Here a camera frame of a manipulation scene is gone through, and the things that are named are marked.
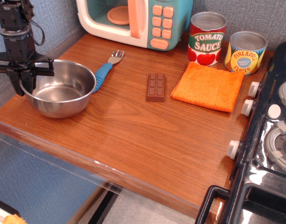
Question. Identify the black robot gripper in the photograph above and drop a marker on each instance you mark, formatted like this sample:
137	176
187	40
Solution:
21	53

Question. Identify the silver metal pot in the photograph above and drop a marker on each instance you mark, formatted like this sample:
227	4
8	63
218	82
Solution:
65	94

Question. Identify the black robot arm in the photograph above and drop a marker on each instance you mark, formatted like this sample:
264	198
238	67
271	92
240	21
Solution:
16	15

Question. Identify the orange microwave turntable plate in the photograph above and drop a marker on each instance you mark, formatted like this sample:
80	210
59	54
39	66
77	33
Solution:
119	15

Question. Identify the teal toy microwave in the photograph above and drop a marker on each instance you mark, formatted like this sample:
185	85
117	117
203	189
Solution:
153	24

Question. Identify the brown toy chocolate bar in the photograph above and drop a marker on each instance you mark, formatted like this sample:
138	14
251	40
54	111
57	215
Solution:
156	87

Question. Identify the tomato sauce can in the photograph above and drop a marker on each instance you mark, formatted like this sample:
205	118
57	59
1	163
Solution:
206	36

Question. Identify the orange microfiber cloth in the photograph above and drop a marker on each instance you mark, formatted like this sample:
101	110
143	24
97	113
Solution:
209	87

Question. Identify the white stove knob lower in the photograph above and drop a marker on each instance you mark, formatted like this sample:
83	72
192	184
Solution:
232	149

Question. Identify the white stove knob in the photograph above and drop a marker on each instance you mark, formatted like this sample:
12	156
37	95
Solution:
232	149
254	86
247	106

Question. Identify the pineapple slices can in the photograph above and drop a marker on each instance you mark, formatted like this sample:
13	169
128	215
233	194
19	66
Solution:
245	52

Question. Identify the white stove knob middle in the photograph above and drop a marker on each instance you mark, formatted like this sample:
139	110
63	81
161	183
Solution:
247	106

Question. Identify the white stove knob upper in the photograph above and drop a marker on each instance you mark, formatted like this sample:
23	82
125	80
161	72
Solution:
254	86

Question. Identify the black toy stove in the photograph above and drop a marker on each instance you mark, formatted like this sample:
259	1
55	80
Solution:
258	178

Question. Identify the blue handled fork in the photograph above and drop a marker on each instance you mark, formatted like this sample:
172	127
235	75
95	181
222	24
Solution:
101	73

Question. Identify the black oven door handle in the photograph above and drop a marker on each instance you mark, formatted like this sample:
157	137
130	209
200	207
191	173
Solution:
213	192

